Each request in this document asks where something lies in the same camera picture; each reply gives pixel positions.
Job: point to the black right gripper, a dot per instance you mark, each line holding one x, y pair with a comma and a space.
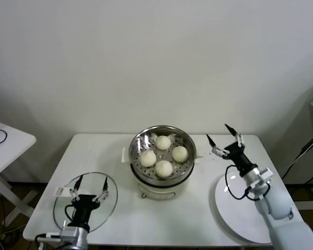
240, 159

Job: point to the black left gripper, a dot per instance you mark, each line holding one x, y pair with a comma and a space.
83, 208

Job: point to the white steamed baozi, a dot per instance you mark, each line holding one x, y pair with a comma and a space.
147, 159
180, 153
163, 142
163, 168

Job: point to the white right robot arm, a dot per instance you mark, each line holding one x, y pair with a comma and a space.
279, 208

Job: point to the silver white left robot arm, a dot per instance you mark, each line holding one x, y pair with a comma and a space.
75, 237

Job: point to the stainless steel steamer basket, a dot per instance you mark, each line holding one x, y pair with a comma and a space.
187, 145

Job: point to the round glass pot lid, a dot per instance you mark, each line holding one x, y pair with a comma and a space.
110, 203

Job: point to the cream electric cooking pot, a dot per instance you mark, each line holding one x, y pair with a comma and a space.
159, 191

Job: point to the white oval plate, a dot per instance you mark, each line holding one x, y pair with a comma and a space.
237, 218

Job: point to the white side table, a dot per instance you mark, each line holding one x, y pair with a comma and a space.
10, 145

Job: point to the white stand foot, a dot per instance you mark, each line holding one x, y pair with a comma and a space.
303, 205

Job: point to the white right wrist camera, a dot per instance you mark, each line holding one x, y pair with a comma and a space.
263, 175

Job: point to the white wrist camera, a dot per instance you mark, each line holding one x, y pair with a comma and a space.
263, 175
52, 236

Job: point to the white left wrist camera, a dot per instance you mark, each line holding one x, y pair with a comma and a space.
52, 236

